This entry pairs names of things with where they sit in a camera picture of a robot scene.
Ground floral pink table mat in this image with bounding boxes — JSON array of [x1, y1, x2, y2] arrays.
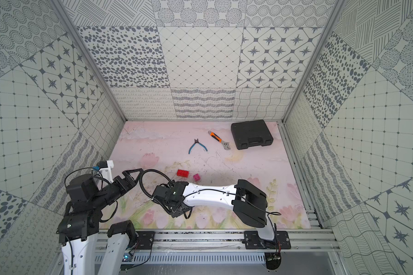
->
[[100, 121, 311, 229]]

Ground black plastic tool case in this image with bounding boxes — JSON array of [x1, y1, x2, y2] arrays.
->
[[231, 120, 274, 150]]

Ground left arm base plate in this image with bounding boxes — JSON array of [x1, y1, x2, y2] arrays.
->
[[127, 231, 155, 250]]

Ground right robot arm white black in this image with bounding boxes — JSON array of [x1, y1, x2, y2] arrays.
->
[[151, 179, 279, 247]]

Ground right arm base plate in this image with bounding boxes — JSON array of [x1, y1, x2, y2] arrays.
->
[[242, 231, 291, 250]]

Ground pink lego brick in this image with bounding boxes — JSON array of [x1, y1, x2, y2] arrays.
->
[[193, 174, 201, 182]]

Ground red lego brick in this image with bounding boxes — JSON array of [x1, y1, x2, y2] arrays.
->
[[176, 170, 189, 178]]

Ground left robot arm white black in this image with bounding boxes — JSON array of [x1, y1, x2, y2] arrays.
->
[[57, 169, 142, 275]]

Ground teal handled pliers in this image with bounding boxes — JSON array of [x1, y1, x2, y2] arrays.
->
[[188, 138, 208, 155]]

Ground aluminium rail frame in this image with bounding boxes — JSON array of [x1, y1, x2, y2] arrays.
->
[[151, 229, 341, 253]]

